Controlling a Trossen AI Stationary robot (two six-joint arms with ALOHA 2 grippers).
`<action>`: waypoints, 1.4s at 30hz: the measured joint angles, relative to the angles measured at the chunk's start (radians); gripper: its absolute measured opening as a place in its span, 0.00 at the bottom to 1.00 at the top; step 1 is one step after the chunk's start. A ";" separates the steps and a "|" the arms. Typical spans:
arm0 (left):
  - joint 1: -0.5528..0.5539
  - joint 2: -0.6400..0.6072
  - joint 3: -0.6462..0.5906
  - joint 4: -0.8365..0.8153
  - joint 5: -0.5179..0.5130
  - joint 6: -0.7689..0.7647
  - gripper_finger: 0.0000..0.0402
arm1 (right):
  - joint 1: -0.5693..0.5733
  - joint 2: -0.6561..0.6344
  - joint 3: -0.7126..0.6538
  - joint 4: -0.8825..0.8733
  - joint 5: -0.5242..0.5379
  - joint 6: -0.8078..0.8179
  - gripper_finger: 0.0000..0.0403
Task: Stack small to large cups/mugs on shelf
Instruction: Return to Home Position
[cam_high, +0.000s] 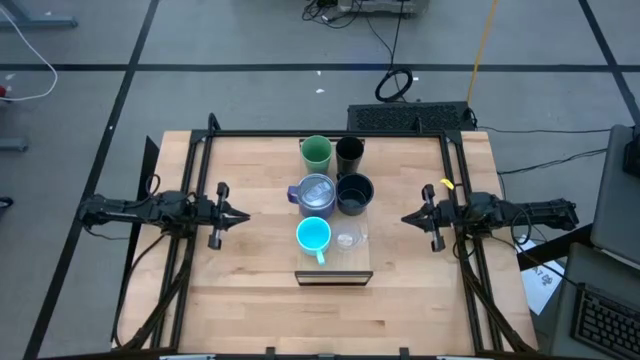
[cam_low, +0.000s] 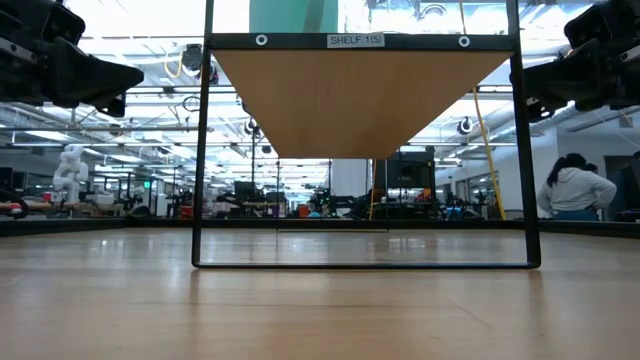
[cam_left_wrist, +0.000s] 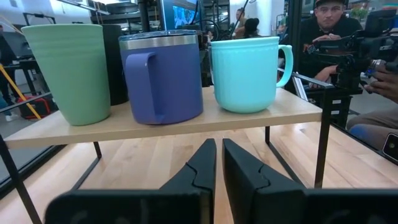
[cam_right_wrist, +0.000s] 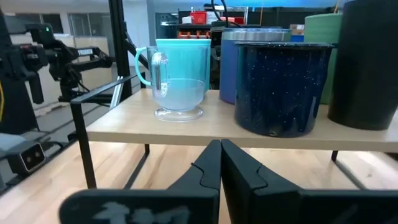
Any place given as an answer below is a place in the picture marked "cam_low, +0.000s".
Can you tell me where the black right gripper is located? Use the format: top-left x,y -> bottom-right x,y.
522,0 -> 640,124

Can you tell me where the teal mug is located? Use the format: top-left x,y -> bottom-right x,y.
248,0 -> 340,34

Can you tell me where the yellow cable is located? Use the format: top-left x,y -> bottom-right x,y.
472,87 -> 507,220

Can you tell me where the wooden shelf with black frame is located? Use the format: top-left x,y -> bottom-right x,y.
191,0 -> 543,270

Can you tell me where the black table frame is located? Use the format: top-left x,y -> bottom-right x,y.
0,215 -> 640,237

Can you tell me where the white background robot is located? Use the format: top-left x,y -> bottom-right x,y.
52,144 -> 90,205

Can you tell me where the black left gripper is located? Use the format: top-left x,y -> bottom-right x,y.
0,0 -> 146,119

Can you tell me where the white shelf label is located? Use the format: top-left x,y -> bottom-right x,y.
326,32 -> 386,49

